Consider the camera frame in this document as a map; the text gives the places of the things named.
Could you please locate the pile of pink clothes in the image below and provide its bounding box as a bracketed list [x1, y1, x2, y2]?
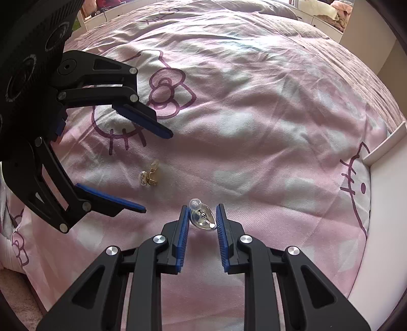
[330, 1, 354, 32]

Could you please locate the white plush toy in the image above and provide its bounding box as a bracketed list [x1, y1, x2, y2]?
[298, 0, 338, 20]

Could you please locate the silver pearl brooch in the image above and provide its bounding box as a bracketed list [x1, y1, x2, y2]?
[188, 198, 217, 231]

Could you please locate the pink Hello Kitty duvet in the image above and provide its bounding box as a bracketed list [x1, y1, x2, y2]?
[1, 1, 406, 330]

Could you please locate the white storage tray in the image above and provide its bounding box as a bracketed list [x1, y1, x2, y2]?
[349, 123, 406, 330]

